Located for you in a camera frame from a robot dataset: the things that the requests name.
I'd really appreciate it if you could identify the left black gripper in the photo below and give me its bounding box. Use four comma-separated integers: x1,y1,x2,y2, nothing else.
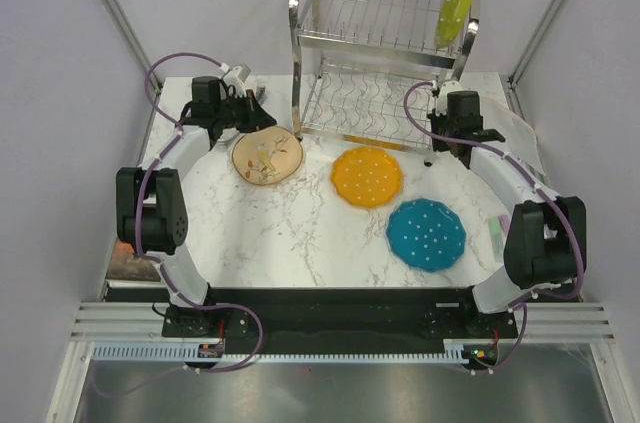
214,91,276,134

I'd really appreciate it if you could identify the blue polka dot plate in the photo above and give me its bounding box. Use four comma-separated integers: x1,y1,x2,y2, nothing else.
386,198,467,273

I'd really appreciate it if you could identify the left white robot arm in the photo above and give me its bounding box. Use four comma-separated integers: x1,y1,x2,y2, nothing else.
116,74,277,336

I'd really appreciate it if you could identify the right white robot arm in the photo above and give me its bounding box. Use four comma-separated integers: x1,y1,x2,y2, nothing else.
428,82,586,337

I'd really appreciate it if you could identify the stainless steel dish rack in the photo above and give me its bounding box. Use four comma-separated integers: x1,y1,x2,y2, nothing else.
288,0,481,155

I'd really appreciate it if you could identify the grey spiral bound booklet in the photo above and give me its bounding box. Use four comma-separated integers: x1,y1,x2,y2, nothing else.
218,86,266,146

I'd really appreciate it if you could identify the beige bird plate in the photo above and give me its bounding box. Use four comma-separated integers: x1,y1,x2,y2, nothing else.
231,126,304,186

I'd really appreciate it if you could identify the white cloth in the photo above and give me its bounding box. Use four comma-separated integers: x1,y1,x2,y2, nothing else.
480,96,545,175

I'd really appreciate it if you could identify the orange polka dot plate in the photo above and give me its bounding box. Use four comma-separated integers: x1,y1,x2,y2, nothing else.
330,146,404,209

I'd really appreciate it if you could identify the Tale of Two Cities book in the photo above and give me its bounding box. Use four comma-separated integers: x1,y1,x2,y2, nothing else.
105,240,162,287

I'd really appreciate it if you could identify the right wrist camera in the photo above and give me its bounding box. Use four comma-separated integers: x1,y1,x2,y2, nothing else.
434,80,463,115

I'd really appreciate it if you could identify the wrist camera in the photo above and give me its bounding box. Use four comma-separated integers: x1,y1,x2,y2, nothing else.
222,64,251,97
434,80,463,115

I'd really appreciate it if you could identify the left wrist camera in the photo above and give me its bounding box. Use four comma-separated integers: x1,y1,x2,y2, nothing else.
222,64,251,97

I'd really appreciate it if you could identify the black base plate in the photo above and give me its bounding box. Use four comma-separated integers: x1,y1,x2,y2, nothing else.
162,288,518,353

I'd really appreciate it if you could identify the white slotted cable duct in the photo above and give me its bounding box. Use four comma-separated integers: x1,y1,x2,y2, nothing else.
91,341,469,364

